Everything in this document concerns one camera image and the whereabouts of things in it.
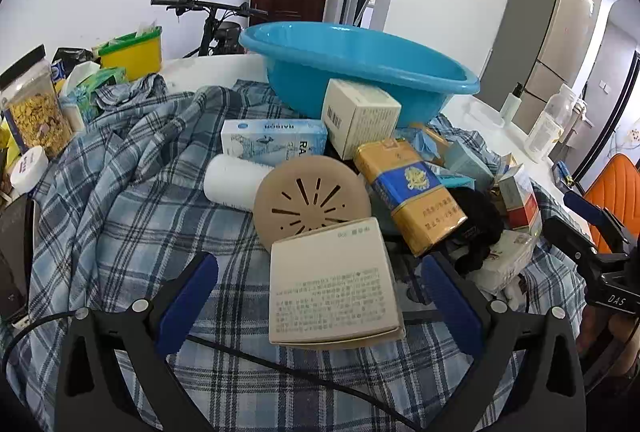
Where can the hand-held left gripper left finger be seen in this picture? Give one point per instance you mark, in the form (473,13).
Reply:
(192,297)

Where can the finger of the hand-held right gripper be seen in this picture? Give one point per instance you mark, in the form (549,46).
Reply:
(562,232)
(580,203)

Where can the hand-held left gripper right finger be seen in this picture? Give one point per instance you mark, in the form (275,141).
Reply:
(450,307)

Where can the large cream cardboard box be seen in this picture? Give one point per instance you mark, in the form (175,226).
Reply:
(330,282)

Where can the beige round slotted disc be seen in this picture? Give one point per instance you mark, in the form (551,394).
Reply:
(310,197)

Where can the blue plastic basin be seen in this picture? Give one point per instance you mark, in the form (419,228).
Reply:
(360,57)

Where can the person's right hand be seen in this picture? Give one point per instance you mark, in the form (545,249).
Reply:
(600,332)

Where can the small blue box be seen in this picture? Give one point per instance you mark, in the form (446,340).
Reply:
(562,172)

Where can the orange chair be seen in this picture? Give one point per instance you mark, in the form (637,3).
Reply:
(612,187)

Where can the red white small box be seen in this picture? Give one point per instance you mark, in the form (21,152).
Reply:
(517,197)

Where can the white printed tissue packet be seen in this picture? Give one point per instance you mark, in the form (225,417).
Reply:
(505,262)

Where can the clear plastic bottle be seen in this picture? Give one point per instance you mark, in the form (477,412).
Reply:
(547,127)

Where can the black hair scrunchie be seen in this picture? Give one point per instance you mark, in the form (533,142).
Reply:
(475,227)

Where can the blue plaid shirt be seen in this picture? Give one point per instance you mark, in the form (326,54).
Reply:
(140,192)

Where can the teal small box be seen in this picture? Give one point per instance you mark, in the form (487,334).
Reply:
(467,162)

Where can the white pump bottle black cap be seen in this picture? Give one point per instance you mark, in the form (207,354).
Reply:
(511,105)

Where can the yellow blue cigarette carton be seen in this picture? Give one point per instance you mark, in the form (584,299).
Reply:
(410,192)

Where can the white cylindrical bottle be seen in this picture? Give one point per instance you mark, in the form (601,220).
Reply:
(230,179)

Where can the white plastic tray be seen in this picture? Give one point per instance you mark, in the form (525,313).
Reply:
(485,116)

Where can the orange small box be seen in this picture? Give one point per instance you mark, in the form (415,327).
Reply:
(436,140)

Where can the blue wipes pack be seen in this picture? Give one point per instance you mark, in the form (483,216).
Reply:
(417,143)

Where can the grey refrigerator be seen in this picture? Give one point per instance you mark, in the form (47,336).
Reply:
(550,37)

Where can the white blue toothpaste box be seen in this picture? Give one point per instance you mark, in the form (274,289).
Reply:
(270,140)

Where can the black flat device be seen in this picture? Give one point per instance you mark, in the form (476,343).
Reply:
(17,252)

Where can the white round jar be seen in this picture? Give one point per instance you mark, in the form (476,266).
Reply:
(27,167)

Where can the white box with barcode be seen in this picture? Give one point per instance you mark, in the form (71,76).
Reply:
(360,117)

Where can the green tissue pack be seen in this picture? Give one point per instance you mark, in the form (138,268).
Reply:
(95,85)

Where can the clear cereal jar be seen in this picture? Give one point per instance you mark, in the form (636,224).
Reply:
(35,112)

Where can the yellow bin with green lid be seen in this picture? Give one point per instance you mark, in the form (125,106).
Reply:
(132,57)

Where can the white crumpled tissue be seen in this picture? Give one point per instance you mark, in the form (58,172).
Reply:
(82,75)

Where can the black plastic bag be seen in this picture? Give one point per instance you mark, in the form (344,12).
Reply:
(72,57)

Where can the black bicycle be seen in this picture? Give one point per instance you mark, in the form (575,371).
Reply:
(215,25)

